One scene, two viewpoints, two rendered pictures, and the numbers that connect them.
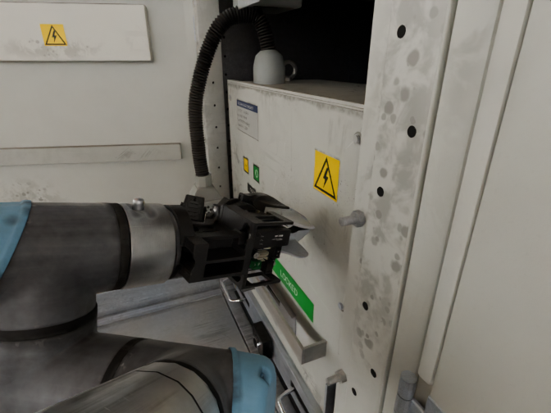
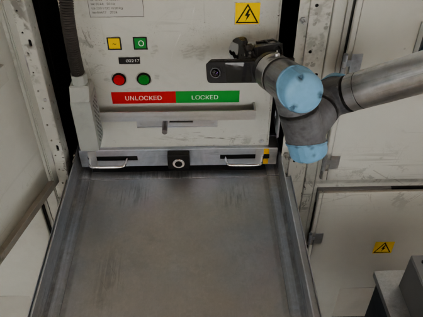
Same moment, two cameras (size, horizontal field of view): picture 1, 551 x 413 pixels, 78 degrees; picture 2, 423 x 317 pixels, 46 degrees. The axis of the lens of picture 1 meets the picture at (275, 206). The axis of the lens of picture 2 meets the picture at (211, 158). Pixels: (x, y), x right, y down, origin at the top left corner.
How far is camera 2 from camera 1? 1.01 m
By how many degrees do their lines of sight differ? 59
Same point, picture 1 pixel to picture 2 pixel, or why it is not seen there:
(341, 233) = (264, 37)
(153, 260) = not seen: hidden behind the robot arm
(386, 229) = (320, 17)
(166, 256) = not seen: hidden behind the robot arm
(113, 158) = not seen: outside the picture
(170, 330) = (114, 219)
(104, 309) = (55, 260)
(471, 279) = (364, 13)
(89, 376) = (327, 104)
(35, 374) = (321, 115)
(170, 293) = (68, 209)
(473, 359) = (366, 33)
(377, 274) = (316, 35)
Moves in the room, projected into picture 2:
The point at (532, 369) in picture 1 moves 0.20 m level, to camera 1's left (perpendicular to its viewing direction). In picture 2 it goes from (379, 24) to (364, 68)
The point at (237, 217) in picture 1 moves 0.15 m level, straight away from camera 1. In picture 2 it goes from (269, 47) to (199, 38)
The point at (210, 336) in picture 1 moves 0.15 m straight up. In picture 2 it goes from (138, 196) to (133, 153)
